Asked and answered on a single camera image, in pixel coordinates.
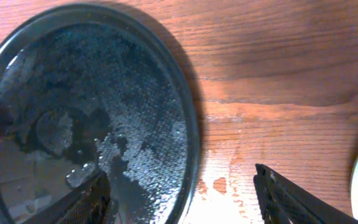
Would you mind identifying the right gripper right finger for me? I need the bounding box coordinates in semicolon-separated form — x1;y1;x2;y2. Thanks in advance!
254;164;358;224

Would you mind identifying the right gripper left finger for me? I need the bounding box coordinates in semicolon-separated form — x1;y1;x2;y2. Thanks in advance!
24;171;111;224

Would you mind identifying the round black tray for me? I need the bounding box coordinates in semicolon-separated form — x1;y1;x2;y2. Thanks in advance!
0;4;200;223

